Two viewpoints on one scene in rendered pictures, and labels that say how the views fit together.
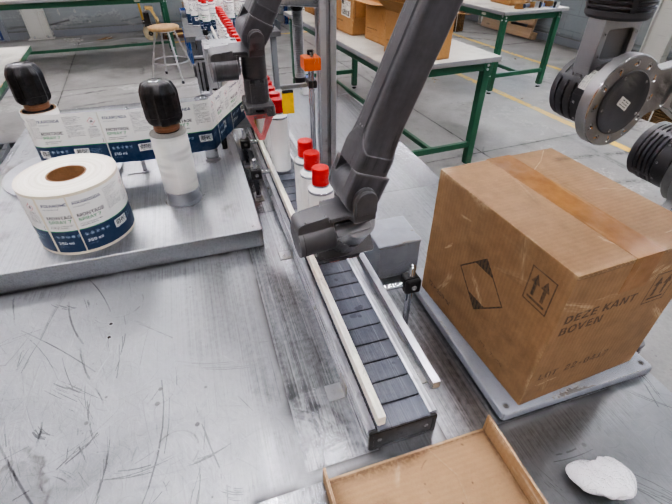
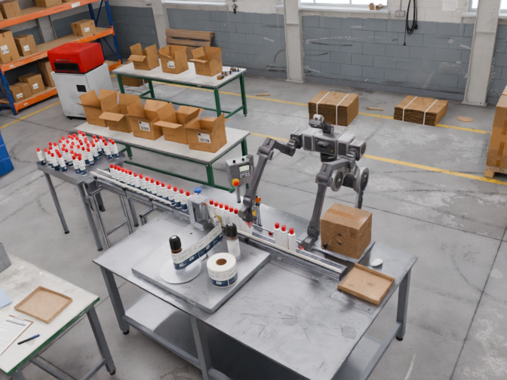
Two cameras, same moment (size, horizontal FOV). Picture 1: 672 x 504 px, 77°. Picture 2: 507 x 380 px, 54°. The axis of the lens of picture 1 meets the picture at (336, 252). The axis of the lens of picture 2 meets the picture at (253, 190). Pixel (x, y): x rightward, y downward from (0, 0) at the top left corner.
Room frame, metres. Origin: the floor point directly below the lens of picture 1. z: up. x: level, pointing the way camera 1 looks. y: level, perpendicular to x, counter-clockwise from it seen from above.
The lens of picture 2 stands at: (-1.61, 1.76, 3.21)
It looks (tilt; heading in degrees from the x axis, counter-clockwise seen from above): 31 degrees down; 328
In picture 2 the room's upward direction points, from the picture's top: 6 degrees counter-clockwise
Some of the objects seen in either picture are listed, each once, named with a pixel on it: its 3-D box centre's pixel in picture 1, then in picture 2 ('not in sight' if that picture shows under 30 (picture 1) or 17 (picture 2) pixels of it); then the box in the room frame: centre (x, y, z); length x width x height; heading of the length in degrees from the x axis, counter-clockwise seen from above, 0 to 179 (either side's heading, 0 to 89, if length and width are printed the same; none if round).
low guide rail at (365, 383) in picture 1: (293, 217); (277, 246); (0.83, 0.10, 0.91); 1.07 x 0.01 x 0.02; 18
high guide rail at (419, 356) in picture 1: (323, 194); (282, 235); (0.85, 0.03, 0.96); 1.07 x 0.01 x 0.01; 18
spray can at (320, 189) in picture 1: (321, 212); (292, 240); (0.73, 0.03, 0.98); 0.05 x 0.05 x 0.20
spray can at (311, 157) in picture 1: (313, 196); (284, 237); (0.80, 0.05, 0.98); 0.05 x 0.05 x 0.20
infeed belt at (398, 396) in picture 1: (284, 177); (250, 236); (1.12, 0.15, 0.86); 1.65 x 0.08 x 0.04; 18
